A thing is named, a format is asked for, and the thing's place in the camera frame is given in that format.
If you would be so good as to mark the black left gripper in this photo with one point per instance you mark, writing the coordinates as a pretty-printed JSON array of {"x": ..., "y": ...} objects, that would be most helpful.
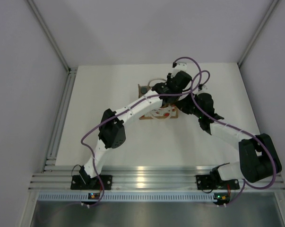
[{"x": 168, "y": 78}]

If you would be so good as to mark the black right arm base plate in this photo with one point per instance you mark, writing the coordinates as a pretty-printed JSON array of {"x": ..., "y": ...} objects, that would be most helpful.
[{"x": 209, "y": 183}]

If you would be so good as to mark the left aluminium frame post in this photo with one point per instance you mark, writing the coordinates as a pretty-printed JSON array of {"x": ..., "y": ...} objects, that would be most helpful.
[{"x": 40, "y": 20}]

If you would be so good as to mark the aluminium frame post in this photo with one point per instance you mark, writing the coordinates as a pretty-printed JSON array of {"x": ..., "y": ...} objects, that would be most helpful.
[
  {"x": 40, "y": 20},
  {"x": 258, "y": 31}
]

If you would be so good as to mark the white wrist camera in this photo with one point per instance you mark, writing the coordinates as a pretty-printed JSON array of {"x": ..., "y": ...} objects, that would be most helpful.
[
  {"x": 202, "y": 89},
  {"x": 177, "y": 67}
]

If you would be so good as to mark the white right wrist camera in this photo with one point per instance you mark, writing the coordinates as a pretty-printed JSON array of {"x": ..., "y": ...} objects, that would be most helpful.
[{"x": 202, "y": 89}]

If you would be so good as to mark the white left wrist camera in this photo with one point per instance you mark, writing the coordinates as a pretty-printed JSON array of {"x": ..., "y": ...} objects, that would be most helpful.
[{"x": 177, "y": 67}]

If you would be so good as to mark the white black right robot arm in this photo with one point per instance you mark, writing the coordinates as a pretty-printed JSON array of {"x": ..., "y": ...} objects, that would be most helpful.
[{"x": 258, "y": 158}]

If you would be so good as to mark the right aluminium frame post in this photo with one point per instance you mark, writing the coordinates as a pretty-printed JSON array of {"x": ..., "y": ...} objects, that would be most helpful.
[{"x": 258, "y": 31}]

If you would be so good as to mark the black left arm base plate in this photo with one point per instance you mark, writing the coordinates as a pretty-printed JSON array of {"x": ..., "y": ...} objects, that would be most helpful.
[{"x": 105, "y": 182}]

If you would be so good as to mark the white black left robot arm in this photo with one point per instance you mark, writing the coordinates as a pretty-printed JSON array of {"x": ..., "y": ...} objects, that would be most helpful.
[{"x": 110, "y": 133}]

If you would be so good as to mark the burlap watermelon print canvas bag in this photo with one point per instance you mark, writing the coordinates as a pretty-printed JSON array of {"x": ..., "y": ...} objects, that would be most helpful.
[{"x": 161, "y": 114}]

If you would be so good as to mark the white slotted cable duct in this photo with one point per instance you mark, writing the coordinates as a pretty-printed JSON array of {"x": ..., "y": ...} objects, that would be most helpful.
[{"x": 132, "y": 196}]

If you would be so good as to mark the dark cap clear square bottle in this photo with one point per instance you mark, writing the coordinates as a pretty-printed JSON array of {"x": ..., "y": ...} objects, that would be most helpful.
[{"x": 142, "y": 90}]

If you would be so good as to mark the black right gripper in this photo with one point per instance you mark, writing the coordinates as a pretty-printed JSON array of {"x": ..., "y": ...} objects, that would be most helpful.
[{"x": 183, "y": 104}]

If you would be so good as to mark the aluminium mounting rail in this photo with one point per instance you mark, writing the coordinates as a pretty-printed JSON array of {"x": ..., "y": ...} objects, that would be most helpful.
[{"x": 124, "y": 178}]

